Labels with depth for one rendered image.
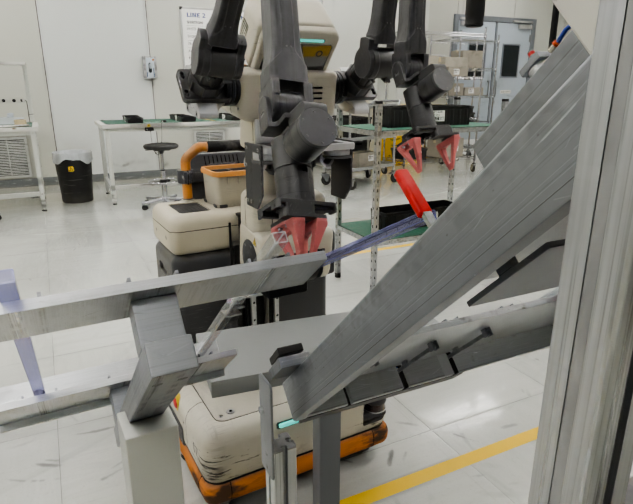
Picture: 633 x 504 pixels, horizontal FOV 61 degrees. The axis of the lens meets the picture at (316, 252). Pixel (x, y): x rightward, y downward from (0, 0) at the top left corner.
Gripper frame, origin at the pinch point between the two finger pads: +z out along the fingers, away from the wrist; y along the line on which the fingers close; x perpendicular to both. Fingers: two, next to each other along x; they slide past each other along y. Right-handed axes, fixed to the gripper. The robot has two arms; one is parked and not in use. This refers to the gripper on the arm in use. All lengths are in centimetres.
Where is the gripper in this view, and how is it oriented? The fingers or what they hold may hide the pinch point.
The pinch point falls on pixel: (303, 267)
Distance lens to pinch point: 77.1
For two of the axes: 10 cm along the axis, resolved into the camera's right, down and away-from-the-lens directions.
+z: 1.1, 9.7, -2.1
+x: -5.4, 2.4, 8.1
